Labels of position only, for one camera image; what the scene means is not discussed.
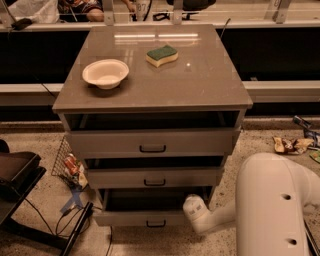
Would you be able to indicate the black floor bar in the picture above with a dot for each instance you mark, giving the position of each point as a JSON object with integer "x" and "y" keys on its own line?
{"x": 313, "y": 248}
{"x": 87, "y": 211}

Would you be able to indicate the white paper cup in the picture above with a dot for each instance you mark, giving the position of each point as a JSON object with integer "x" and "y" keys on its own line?
{"x": 142, "y": 9}

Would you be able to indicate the snack wrapper on floor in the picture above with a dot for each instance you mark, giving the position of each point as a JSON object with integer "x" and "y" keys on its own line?
{"x": 291, "y": 146}

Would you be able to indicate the seated person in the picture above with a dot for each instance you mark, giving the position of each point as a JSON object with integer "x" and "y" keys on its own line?
{"x": 81, "y": 10}

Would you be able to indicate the black floor bar left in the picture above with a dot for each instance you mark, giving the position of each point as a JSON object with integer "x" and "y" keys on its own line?
{"x": 87, "y": 211}

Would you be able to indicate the white paper bowl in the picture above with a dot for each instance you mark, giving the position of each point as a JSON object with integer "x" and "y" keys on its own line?
{"x": 105, "y": 74}

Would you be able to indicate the red soda can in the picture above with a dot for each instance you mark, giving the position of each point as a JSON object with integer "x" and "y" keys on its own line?
{"x": 71, "y": 165}

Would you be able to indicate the wire mesh basket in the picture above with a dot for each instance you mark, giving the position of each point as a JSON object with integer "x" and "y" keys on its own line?
{"x": 77, "y": 181}

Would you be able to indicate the grey drawer cabinet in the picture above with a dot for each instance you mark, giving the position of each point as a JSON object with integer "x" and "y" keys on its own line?
{"x": 199, "y": 90}

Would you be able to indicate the black floor bar right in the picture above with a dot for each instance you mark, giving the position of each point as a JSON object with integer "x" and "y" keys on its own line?
{"x": 313, "y": 248}

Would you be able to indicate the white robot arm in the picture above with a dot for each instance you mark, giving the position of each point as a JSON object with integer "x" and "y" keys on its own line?
{"x": 272, "y": 193}

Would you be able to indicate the blue snack bag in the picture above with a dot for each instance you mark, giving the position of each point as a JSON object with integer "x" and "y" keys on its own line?
{"x": 308, "y": 132}

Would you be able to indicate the white plastic bag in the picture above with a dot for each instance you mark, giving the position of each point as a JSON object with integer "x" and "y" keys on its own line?
{"x": 39, "y": 11}

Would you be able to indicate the green yellow sponge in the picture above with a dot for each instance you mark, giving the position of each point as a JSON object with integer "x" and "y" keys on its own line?
{"x": 162, "y": 55}

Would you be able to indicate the black tray stand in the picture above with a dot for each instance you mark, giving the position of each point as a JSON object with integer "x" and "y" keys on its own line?
{"x": 19, "y": 173}

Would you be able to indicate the green packet on floor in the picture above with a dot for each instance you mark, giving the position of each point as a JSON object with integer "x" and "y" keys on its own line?
{"x": 315, "y": 155}

